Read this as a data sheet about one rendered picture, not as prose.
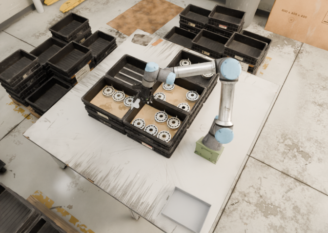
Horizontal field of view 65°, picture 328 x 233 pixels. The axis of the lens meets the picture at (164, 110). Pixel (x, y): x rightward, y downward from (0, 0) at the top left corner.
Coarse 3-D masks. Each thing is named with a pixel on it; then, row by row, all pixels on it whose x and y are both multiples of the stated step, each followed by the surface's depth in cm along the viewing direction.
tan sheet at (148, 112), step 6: (144, 108) 203; (150, 108) 203; (138, 114) 200; (144, 114) 200; (150, 114) 200; (132, 120) 197; (144, 120) 197; (150, 120) 197; (180, 120) 196; (156, 126) 193; (162, 126) 193; (174, 132) 190
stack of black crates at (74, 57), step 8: (64, 48) 284; (72, 48) 294; (80, 48) 290; (88, 48) 281; (56, 56) 278; (64, 56) 289; (72, 56) 290; (80, 56) 290; (88, 56) 282; (56, 64) 282; (64, 64) 282; (72, 64) 282; (80, 64) 275; (56, 72) 276; (64, 72) 263; (72, 72) 271; (64, 80) 283; (72, 80) 277
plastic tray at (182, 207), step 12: (180, 192) 177; (168, 204) 172; (180, 204) 172; (192, 204) 172; (204, 204) 172; (168, 216) 163; (180, 216) 167; (192, 216) 167; (204, 216) 167; (192, 228) 163
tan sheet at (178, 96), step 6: (162, 84) 218; (174, 84) 218; (156, 90) 214; (162, 90) 214; (174, 90) 214; (180, 90) 214; (186, 90) 214; (168, 96) 210; (174, 96) 210; (180, 96) 210; (168, 102) 207; (174, 102) 206; (180, 102) 206; (186, 102) 206
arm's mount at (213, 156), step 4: (204, 136) 197; (200, 140) 186; (196, 144) 184; (200, 144) 181; (196, 148) 188; (200, 148) 185; (204, 148) 182; (208, 148) 178; (196, 152) 194; (200, 152) 189; (204, 152) 185; (208, 152) 182; (212, 152) 178; (216, 152) 177; (220, 152) 179; (204, 156) 191; (208, 156) 186; (212, 156) 184; (216, 156) 181; (208, 160) 190; (212, 160) 188; (216, 160) 185
